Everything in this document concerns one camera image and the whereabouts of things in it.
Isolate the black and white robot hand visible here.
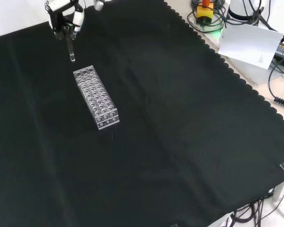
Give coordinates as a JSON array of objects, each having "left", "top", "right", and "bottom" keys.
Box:
[{"left": 44, "top": 0, "right": 107, "bottom": 41}]

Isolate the clear glass test tube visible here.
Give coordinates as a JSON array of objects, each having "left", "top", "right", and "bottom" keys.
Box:
[{"left": 64, "top": 26, "right": 76, "bottom": 63}]

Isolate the clear plastic test tube rack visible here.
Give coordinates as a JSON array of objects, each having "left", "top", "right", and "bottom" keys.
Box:
[{"left": 73, "top": 65, "right": 120, "bottom": 131}]

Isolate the black bench cloth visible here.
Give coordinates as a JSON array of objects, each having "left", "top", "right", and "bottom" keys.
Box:
[{"left": 0, "top": 0, "right": 284, "bottom": 227}]

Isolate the yellow emergency stop button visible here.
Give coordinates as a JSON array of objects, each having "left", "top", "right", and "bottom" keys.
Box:
[{"left": 195, "top": 0, "right": 215, "bottom": 25}]

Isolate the pale paper board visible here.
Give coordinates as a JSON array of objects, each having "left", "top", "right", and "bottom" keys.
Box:
[{"left": 218, "top": 23, "right": 284, "bottom": 70}]

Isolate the black cable loop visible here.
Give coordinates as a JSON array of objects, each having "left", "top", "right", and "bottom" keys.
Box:
[{"left": 187, "top": 0, "right": 229, "bottom": 33}]

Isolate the thin black cable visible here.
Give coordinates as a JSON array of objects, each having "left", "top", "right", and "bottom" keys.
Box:
[{"left": 267, "top": 58, "right": 284, "bottom": 101}]

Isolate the black cable bundle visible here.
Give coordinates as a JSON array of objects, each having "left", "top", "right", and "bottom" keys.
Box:
[{"left": 228, "top": 198, "right": 276, "bottom": 227}]

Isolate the white bench frame bracket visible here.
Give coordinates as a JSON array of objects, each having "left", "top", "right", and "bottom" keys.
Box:
[{"left": 273, "top": 176, "right": 284, "bottom": 202}]

